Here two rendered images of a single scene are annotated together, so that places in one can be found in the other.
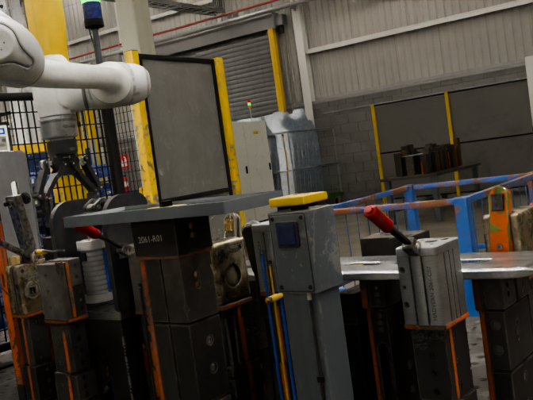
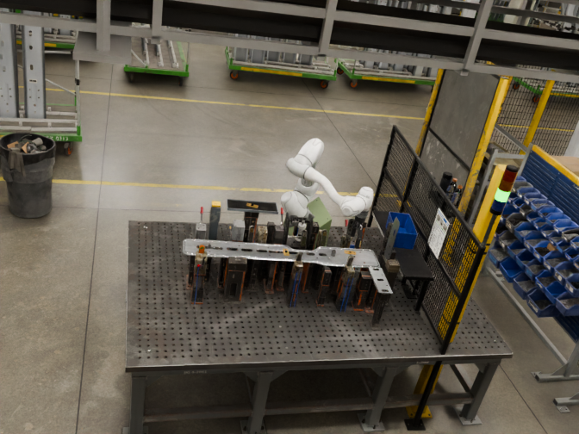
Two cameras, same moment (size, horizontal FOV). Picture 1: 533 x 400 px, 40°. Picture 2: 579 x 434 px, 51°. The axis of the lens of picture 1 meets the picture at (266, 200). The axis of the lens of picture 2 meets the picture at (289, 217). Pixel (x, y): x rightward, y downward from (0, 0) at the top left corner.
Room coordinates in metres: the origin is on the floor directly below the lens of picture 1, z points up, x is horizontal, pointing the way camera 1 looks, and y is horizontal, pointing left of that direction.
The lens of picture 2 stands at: (3.79, -2.67, 3.30)
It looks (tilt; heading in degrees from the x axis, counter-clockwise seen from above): 29 degrees down; 129
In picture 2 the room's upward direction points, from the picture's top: 11 degrees clockwise
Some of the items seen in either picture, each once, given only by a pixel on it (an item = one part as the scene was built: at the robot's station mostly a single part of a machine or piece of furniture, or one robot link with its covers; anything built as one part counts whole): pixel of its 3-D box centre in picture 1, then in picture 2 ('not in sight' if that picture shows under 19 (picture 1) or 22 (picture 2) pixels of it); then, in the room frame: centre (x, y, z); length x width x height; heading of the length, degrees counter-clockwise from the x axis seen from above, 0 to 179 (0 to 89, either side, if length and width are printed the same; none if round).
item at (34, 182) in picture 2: not in sight; (28, 176); (-1.31, -0.31, 0.36); 0.54 x 0.50 x 0.73; 146
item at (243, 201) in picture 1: (167, 209); (252, 206); (1.18, 0.16, 1.16); 0.37 x 0.14 x 0.02; 51
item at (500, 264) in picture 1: (224, 268); (283, 253); (1.58, 0.11, 1.00); 1.38 x 0.22 x 0.02; 51
